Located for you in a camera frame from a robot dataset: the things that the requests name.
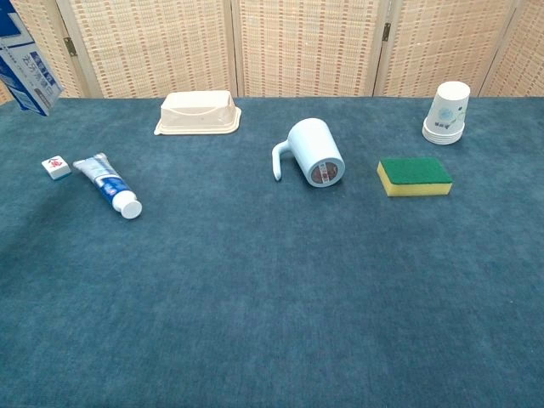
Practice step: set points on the stack of white paper cups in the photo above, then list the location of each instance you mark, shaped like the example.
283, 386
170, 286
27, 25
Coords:
448, 110

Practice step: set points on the cream plastic food container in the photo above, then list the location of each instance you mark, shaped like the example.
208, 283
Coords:
197, 112

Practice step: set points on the blue tablecloth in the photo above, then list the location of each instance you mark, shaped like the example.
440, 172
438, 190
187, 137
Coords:
272, 276

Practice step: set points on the white mahjong tile red print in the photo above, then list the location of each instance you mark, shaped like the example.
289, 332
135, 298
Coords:
56, 166

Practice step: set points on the woven bamboo folding screen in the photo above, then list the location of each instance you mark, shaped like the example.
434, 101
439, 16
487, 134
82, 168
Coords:
306, 47

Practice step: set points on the blue white toothpaste tube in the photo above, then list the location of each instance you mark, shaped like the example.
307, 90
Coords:
108, 185

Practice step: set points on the green yellow sponge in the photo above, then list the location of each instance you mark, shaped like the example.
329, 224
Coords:
414, 174

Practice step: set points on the blue white toothpaste box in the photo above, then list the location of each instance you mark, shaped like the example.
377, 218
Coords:
25, 72

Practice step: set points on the light blue plastic mug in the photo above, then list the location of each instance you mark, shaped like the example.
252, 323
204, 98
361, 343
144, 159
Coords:
312, 149

